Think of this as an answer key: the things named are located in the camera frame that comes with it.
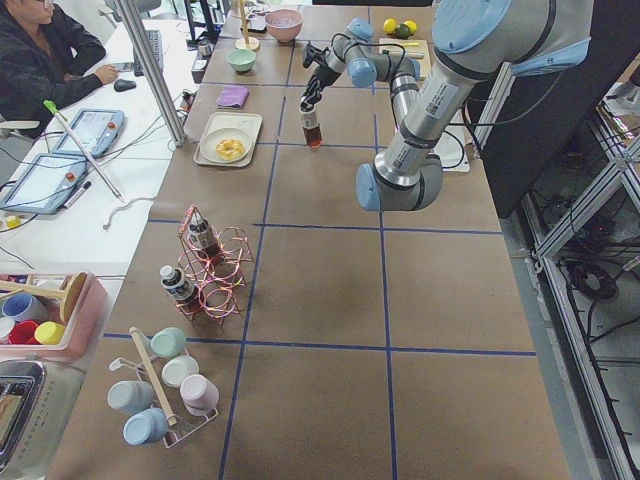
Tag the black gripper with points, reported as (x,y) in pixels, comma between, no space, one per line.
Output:
(320,75)

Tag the tea bottle white cap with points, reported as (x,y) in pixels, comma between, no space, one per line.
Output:
(311,127)

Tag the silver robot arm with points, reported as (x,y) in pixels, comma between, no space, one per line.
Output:
(472,39)

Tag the cream serving tray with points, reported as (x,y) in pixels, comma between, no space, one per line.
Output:
(249,122)

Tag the pink bowl of ice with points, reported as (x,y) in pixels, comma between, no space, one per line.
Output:
(284,25)

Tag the mint green bowl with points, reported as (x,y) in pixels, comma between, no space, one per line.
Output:
(241,60)

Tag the left yellow lemon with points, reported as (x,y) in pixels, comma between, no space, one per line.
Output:
(389,25)

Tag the yellow lemon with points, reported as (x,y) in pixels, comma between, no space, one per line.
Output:
(411,25)
(389,25)

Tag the green lime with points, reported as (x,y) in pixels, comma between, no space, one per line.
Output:
(402,31)

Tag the purple folded cloth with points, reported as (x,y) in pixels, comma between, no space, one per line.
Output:
(232,96)

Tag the bamboo cutting board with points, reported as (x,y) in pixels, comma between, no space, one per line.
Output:
(418,50)

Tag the right yellow lemon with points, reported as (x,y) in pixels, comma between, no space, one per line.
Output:
(411,25)

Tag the glazed twisted donut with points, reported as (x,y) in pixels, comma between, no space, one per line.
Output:
(230,150)

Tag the cream plate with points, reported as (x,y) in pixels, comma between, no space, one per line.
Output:
(211,139)

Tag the black scale with cup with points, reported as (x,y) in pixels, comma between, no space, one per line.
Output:
(204,53)

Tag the black computer mouse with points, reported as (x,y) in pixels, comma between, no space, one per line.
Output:
(122,85)

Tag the far teach pendant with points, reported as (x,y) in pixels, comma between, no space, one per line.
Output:
(98,129)

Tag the teach pendant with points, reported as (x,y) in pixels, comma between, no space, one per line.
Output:
(48,182)
(98,129)

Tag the black marker pen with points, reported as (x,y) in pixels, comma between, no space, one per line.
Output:
(78,193)

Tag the seated person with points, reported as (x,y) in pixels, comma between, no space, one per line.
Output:
(46,55)

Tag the near teach pendant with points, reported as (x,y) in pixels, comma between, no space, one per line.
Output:
(48,182)

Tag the green mug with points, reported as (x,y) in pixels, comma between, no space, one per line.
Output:
(168,342)

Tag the white mug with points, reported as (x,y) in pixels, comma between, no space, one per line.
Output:
(176,370)

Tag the wooden stand in box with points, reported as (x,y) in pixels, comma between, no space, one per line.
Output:
(67,297)

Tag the pink mug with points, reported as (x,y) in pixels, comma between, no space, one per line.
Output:
(200,396)

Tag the pink storage box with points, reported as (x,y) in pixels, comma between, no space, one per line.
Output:
(79,329)

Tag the grey blue mug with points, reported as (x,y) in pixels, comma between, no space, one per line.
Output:
(130,397)

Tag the yellow cup in box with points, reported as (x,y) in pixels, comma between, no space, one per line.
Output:
(49,333)

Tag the blue cup in box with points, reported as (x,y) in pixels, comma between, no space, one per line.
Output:
(24,306)

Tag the white mug rack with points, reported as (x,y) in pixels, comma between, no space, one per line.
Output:
(147,367)

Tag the light blue mug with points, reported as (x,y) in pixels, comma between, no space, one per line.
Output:
(146,427)

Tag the red cup in box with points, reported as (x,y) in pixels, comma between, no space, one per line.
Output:
(23,333)

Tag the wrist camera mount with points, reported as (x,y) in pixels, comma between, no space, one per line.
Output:
(315,55)

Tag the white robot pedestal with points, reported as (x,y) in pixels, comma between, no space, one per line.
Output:
(451,150)

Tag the aluminium frame post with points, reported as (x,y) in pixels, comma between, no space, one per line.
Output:
(132,21)

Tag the copper wire bottle rack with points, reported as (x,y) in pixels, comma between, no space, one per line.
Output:
(218,282)

